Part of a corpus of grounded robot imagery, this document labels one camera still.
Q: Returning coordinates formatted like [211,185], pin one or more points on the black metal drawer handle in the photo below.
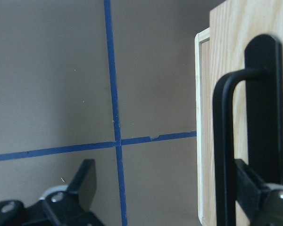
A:
[263,76]

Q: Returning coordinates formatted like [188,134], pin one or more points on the wooden drawer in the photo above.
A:
[232,25]

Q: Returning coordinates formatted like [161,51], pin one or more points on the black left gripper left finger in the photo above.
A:
[69,205]

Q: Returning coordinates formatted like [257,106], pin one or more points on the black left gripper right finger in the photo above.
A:
[261,202]

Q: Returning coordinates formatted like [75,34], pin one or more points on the light wooden drawer cabinet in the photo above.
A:
[205,157]

